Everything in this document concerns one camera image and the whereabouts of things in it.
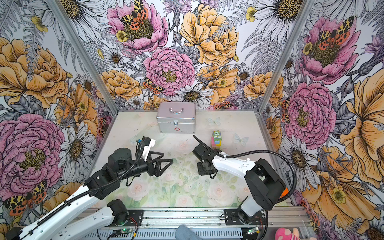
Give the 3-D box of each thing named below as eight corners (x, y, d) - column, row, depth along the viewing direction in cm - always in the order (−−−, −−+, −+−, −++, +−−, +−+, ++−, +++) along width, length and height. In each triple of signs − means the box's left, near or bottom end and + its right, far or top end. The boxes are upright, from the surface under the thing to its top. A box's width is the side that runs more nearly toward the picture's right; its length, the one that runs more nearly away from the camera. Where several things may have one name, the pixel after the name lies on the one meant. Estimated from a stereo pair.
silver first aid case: (159, 134, 109) (155, 118, 97) (164, 108, 127) (161, 92, 114) (195, 134, 110) (195, 118, 97) (195, 108, 127) (195, 92, 114)
